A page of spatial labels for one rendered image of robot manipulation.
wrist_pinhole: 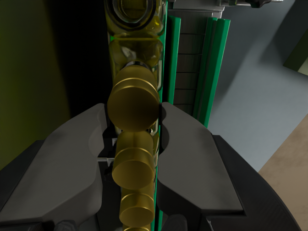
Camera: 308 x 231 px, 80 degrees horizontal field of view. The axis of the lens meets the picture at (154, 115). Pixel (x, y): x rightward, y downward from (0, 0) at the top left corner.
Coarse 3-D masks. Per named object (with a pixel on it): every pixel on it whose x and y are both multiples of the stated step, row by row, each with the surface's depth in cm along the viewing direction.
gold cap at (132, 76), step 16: (128, 80) 12; (144, 80) 12; (112, 96) 11; (128, 96) 11; (144, 96) 11; (112, 112) 12; (128, 112) 12; (144, 112) 12; (128, 128) 12; (144, 128) 12
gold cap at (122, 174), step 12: (132, 132) 17; (144, 132) 17; (120, 144) 16; (132, 144) 15; (144, 144) 16; (120, 156) 15; (132, 156) 14; (144, 156) 15; (120, 168) 14; (132, 168) 14; (144, 168) 14; (120, 180) 15; (132, 180) 15; (144, 180) 15
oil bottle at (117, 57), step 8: (112, 40) 18; (120, 40) 18; (128, 40) 18; (136, 40) 18; (144, 40) 18; (152, 40) 18; (160, 40) 20; (112, 48) 18; (120, 48) 17; (128, 48) 17; (136, 48) 17; (144, 48) 17; (152, 48) 17; (160, 48) 18; (112, 56) 17; (120, 56) 17; (128, 56) 17; (136, 56) 17; (144, 56) 17; (152, 56) 17; (160, 56) 18; (112, 64) 18; (120, 64) 17; (152, 64) 17; (160, 64) 18; (112, 72) 18; (152, 72) 18; (160, 72) 18; (112, 80) 19; (160, 80) 19; (160, 88) 20
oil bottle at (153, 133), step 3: (159, 99) 22; (159, 102) 22; (156, 123) 21; (153, 126) 21; (156, 126) 22; (117, 129) 21; (120, 129) 21; (150, 129) 21; (153, 129) 21; (156, 129) 22; (117, 132) 22; (120, 132) 21; (150, 132) 21; (153, 132) 22; (156, 132) 22; (117, 135) 22; (153, 135) 22
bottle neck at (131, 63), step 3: (132, 60) 17; (135, 60) 17; (138, 60) 17; (126, 63) 17; (129, 63) 16; (132, 63) 16; (135, 63) 16; (138, 63) 16; (141, 63) 16; (144, 63) 17; (123, 66) 17; (144, 66) 16; (147, 66) 17
